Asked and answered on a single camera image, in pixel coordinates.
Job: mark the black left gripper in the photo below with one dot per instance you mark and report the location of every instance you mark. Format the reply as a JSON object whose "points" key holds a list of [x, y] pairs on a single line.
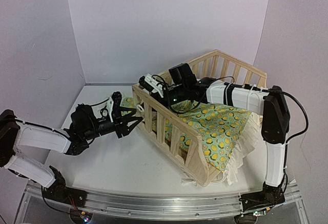
{"points": [[123, 128]]}

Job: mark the wooden pet bed frame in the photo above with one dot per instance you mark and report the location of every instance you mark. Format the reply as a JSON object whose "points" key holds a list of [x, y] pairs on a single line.
{"points": [[183, 144]]}

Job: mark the lemon print bed cushion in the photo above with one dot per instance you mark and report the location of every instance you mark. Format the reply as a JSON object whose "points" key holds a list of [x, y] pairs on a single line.
{"points": [[208, 143]]}

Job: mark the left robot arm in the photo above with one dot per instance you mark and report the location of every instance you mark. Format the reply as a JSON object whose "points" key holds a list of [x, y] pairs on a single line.
{"points": [[17, 135]]}

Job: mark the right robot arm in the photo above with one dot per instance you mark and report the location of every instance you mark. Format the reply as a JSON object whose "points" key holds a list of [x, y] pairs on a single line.
{"points": [[271, 105]]}

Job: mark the small lemon print pillow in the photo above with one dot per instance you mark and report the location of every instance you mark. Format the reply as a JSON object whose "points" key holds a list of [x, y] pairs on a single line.
{"points": [[127, 102]]}

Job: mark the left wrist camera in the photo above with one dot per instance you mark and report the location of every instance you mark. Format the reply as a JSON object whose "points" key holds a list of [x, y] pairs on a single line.
{"points": [[114, 104]]}

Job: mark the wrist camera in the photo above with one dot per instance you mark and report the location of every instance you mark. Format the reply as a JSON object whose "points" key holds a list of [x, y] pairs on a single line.
{"points": [[114, 104], [151, 84]]}

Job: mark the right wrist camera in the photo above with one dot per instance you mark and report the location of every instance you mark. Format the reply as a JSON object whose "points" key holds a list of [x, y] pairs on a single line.
{"points": [[151, 84]]}

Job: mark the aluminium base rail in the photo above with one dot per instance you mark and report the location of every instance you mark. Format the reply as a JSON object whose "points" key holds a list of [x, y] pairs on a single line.
{"points": [[38, 206]]}

